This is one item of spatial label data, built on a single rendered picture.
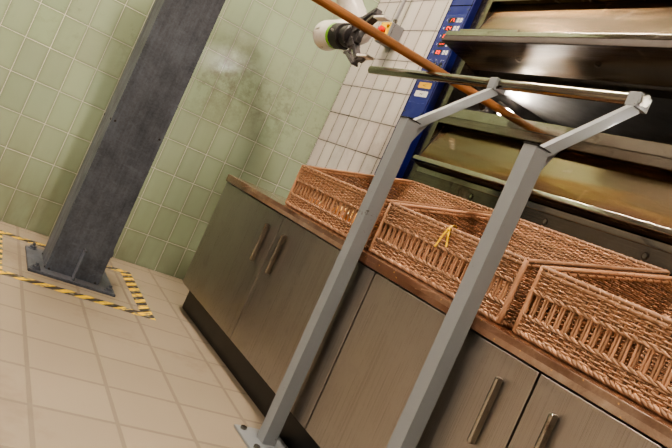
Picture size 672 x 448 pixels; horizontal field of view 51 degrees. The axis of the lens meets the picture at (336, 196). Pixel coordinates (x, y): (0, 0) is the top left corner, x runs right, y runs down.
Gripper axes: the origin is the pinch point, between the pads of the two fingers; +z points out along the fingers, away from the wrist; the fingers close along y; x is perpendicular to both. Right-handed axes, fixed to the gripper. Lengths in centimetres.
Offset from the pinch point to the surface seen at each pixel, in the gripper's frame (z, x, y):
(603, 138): 53, -54, 4
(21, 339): 8, 65, 120
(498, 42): 6.5, -40.2, -18.9
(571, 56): 35, -46, -18
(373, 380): 68, 1, 87
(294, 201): -16, -6, 59
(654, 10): 49, -56, -39
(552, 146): 91, 2, 23
